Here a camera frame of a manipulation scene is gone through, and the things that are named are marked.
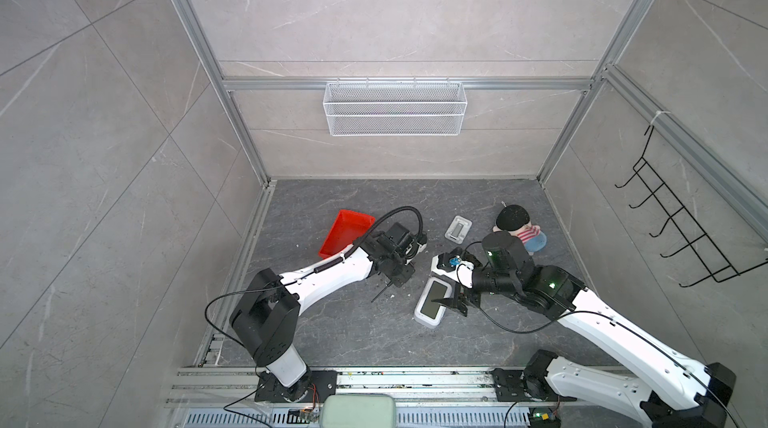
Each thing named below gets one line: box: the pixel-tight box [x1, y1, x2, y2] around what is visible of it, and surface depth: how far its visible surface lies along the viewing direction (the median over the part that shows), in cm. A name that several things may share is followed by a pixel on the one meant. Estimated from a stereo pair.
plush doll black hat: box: [496, 204, 530, 231], surface depth 100 cm
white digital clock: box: [414, 277, 453, 329], surface depth 83 cm
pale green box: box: [319, 393, 398, 428], surface depth 70 cm
